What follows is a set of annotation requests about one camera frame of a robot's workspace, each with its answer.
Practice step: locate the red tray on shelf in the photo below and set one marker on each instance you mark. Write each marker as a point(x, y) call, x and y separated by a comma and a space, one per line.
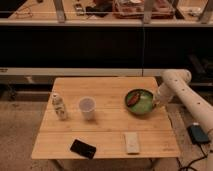
point(161, 9)

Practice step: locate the translucent plastic cup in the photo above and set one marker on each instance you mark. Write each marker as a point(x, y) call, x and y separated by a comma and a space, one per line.
point(87, 107)

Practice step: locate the eyeglasses on shelf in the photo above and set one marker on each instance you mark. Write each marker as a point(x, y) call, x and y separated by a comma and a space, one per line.
point(22, 14)

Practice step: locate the black smartphone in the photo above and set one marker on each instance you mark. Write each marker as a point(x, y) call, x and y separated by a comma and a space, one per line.
point(83, 149)

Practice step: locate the black device on shelf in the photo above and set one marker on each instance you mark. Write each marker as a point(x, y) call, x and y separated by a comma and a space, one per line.
point(100, 11)

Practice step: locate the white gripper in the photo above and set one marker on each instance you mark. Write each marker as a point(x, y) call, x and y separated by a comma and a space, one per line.
point(162, 96)

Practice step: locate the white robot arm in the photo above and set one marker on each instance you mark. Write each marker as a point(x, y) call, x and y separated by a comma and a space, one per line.
point(176, 83)

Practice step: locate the folded beige cloth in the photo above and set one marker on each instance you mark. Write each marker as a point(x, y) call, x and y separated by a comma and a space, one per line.
point(132, 142)

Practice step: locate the wooden folding table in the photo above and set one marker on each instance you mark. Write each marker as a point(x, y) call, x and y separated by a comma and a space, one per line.
point(111, 120)

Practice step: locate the small white bottle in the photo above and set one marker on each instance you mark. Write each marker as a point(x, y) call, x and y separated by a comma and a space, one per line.
point(59, 106)

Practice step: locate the brown food in bowl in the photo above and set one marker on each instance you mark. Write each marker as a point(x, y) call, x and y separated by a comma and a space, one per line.
point(133, 100)

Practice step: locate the green ceramic bowl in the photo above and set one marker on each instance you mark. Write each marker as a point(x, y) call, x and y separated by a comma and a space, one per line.
point(145, 103)

